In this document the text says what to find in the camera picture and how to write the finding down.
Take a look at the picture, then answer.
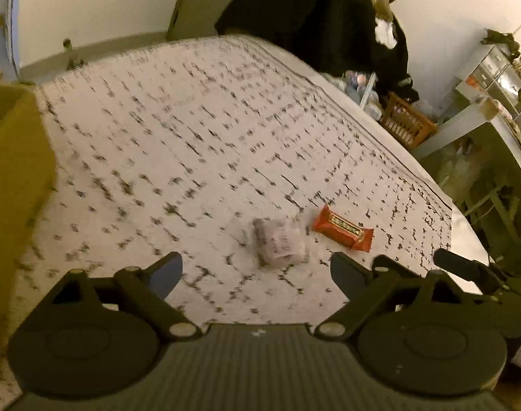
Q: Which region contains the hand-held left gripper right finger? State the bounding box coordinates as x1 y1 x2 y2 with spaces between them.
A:
314 252 467 341

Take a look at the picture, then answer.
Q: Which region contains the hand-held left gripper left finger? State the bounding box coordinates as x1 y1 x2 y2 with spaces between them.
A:
50 252 203 343

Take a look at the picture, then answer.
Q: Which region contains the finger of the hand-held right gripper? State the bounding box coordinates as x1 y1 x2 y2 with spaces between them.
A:
434 248 492 284

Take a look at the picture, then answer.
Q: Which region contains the red snack bar packet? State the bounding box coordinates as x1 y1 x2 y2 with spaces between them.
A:
312 204 374 252

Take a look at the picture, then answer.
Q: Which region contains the white pink snack packet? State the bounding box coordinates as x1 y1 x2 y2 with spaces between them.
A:
252 217 310 266

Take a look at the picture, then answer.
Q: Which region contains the brown cardboard box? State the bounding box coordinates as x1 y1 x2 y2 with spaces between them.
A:
0 83 58 390

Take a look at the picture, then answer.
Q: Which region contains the white desk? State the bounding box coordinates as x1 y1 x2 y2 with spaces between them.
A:
414 94 521 206

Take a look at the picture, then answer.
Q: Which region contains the white black printed blanket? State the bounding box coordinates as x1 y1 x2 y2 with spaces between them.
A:
0 34 454 395

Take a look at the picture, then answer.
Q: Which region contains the orange plastic basket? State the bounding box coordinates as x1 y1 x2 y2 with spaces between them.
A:
379 92 437 148

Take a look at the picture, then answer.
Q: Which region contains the clear plastic bag pile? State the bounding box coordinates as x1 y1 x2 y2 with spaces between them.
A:
346 71 383 118

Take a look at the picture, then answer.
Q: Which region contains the white drawer organiser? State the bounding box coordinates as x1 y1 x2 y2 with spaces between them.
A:
455 45 521 112

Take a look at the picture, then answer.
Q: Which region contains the dark green ornament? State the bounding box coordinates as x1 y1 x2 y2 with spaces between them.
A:
483 29 520 52

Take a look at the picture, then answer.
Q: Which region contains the small white cloth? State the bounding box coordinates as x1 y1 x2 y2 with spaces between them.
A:
374 19 398 48

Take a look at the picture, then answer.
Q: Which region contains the black door stopper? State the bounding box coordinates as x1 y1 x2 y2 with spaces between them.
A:
62 38 79 67

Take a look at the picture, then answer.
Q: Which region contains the black coat pile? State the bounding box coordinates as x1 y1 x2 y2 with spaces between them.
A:
215 0 419 99

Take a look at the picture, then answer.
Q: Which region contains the grey door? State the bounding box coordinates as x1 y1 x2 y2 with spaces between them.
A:
166 0 244 41

